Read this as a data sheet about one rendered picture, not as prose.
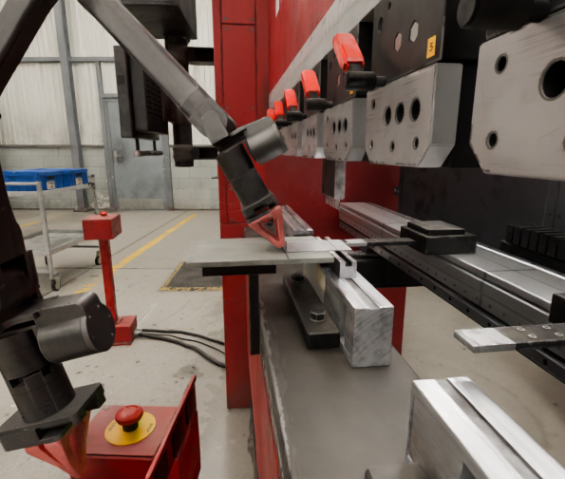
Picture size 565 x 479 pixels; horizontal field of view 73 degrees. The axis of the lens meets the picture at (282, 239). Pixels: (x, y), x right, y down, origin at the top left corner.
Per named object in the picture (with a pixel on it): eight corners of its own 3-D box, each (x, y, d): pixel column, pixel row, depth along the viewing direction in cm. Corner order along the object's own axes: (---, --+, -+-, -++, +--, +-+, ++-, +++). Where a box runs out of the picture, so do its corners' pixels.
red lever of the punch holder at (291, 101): (282, 86, 81) (287, 114, 75) (301, 87, 81) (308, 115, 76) (281, 94, 82) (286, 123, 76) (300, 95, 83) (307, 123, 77)
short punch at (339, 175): (321, 202, 81) (322, 157, 79) (330, 202, 81) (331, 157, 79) (333, 210, 71) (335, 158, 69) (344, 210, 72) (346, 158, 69)
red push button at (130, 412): (123, 421, 60) (122, 401, 59) (148, 422, 60) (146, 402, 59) (111, 440, 56) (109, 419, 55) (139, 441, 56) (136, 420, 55)
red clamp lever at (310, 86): (298, 67, 61) (307, 103, 56) (324, 67, 62) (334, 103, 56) (297, 77, 63) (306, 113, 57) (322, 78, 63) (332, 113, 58)
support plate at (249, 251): (195, 243, 83) (195, 239, 83) (313, 239, 87) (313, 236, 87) (186, 268, 66) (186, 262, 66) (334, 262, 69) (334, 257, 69)
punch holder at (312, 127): (301, 157, 83) (302, 75, 80) (339, 157, 84) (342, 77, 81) (316, 158, 69) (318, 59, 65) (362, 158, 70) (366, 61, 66)
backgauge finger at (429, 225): (335, 243, 86) (336, 221, 85) (443, 239, 89) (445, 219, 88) (351, 258, 74) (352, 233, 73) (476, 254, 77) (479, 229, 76)
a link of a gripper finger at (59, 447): (84, 493, 44) (52, 426, 42) (28, 505, 45) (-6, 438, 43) (111, 449, 51) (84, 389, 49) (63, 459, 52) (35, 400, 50)
